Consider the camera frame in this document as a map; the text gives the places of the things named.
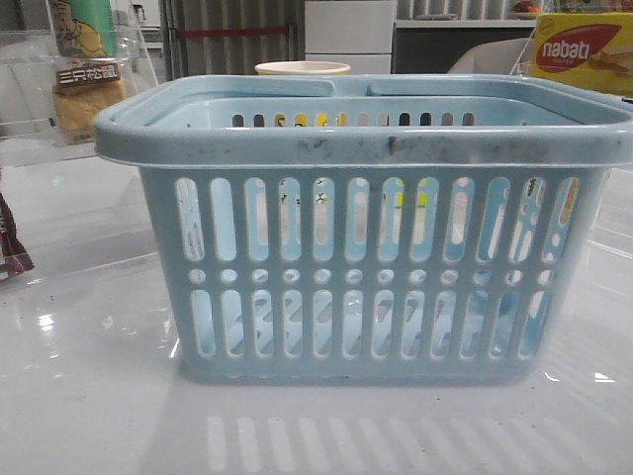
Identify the clear acrylic display shelf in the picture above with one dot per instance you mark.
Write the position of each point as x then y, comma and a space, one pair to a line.
30, 130

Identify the white cabinet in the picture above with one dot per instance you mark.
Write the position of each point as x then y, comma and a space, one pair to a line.
358, 33

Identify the yellow nabati wafer box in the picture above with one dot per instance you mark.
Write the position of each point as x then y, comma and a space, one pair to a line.
585, 50

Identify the light blue plastic basket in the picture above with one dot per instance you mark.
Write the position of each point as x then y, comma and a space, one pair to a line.
370, 227

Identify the packaged bread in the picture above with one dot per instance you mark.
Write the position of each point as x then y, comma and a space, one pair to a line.
84, 87

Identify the yellow popcorn paper cup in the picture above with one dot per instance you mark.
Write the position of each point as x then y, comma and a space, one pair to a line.
302, 67

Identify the maroon snack bag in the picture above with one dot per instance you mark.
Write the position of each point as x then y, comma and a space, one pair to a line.
15, 260

